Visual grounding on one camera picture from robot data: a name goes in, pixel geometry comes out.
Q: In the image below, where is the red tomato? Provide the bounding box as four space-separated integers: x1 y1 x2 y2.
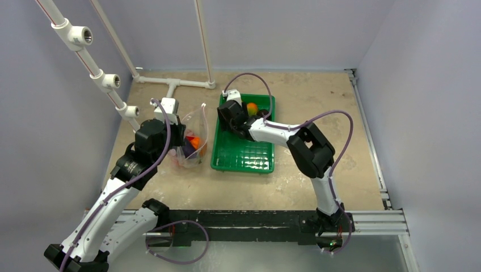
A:
168 147 187 168

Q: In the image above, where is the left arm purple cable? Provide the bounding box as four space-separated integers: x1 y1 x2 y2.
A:
58 98 173 272

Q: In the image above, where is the clear zip top bag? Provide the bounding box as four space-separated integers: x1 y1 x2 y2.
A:
181 103 209 168

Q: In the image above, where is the aluminium frame rail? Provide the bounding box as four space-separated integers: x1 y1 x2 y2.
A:
81 69 420 272

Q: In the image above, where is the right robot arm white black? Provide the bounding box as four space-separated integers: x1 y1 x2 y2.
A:
217 100 354 233

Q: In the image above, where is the purple eggplant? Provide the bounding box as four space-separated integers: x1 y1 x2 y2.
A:
182 136 201 164

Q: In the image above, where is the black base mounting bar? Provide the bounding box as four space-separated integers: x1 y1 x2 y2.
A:
164 210 343 251

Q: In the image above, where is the green orange mango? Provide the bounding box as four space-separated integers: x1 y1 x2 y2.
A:
246 103 259 116

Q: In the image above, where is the green plastic tray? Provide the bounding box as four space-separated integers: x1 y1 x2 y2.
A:
210 93 276 175

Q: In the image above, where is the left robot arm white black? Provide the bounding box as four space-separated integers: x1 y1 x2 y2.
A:
44 119 185 271

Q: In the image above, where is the dark purple plum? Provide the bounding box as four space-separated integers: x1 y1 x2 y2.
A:
257 109 270 119

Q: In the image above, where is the white PVC pipe frame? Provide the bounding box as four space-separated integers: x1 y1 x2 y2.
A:
36 0 216 131

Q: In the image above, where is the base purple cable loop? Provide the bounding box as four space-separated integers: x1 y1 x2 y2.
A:
145 220 210 266

